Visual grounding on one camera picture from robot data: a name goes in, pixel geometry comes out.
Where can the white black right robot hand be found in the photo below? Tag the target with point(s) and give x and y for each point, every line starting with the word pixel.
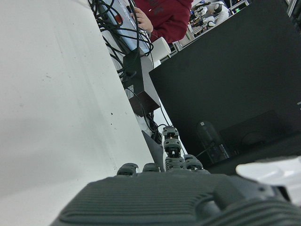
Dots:
pixel 152 200

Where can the black rectangular box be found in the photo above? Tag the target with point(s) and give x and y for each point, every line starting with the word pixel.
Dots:
pixel 134 68

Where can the white small box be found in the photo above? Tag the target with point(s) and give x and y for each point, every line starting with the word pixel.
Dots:
pixel 162 47

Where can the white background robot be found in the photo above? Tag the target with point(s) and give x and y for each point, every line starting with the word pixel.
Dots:
pixel 218 9

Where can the person in red hoodie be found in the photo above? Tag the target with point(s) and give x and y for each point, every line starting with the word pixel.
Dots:
pixel 169 16

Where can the large black monitor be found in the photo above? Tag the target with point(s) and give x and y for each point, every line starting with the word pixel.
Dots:
pixel 235 70

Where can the grey pendant with red button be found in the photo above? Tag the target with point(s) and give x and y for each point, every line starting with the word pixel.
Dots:
pixel 122 28

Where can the dark brown box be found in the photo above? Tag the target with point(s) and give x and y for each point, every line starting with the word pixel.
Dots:
pixel 145 103

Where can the black cylindrical device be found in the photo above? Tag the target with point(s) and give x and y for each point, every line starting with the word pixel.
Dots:
pixel 208 136

